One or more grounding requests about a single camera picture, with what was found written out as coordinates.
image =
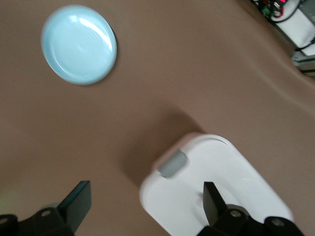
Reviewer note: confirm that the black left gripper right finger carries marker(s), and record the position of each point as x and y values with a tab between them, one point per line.
233	221

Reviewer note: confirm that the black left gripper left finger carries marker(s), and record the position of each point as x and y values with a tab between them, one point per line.
49	221

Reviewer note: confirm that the white lidded box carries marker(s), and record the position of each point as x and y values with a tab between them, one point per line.
221	167

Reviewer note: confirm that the light blue plate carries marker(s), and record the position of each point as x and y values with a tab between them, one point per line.
78	46

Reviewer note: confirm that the white panel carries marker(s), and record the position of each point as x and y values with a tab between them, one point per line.
299	29

